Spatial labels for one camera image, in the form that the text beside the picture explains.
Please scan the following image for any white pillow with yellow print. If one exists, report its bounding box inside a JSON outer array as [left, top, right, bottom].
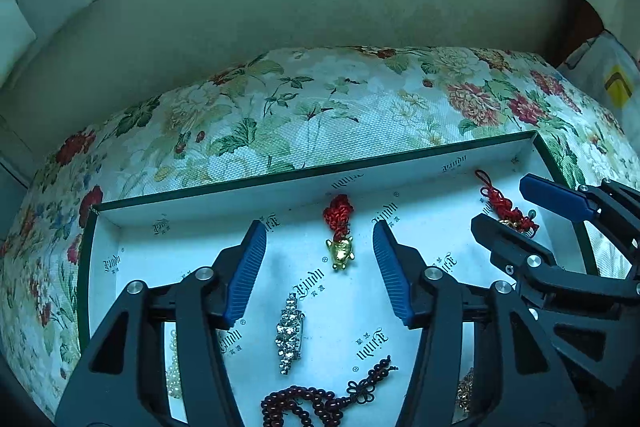
[[557, 29, 640, 128]]

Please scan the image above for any gold charm with red cord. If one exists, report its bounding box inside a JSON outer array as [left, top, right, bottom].
[[474, 169, 541, 238]]

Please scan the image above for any green box with white lining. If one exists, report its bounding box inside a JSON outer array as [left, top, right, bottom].
[[77, 130, 601, 427]]

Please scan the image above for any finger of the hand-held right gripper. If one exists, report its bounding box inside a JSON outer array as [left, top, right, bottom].
[[519, 173, 640, 279], [471, 213, 640, 391]]

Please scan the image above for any white pearl necklace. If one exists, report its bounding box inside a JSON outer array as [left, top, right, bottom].
[[165, 329, 184, 400]]

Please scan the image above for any gold charm with red knot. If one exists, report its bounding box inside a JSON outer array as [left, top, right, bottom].
[[322, 193, 357, 272]]

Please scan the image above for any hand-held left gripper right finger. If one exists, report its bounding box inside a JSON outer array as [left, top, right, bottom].
[[372, 220, 586, 427]]

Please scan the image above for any rhinestone brooch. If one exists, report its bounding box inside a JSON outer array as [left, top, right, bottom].
[[275, 293, 306, 376]]

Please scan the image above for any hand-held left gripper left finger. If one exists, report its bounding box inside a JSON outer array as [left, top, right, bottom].
[[55, 219, 268, 427]]

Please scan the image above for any dark red bead bracelet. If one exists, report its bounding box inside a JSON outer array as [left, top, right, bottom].
[[260, 356, 398, 427]]

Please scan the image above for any floral quilted cover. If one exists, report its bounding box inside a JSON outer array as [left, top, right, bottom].
[[0, 46, 640, 423]]

